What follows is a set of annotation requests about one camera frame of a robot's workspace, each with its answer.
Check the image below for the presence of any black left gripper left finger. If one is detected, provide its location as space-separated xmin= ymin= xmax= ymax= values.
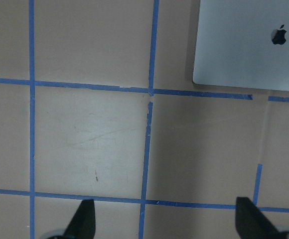
xmin=63 ymin=199 xmax=96 ymax=239

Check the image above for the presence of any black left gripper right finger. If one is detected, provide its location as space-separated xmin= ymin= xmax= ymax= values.
xmin=235 ymin=197 xmax=289 ymax=239

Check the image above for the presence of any silver closed laptop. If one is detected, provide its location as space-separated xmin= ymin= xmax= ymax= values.
xmin=193 ymin=0 xmax=289 ymax=91

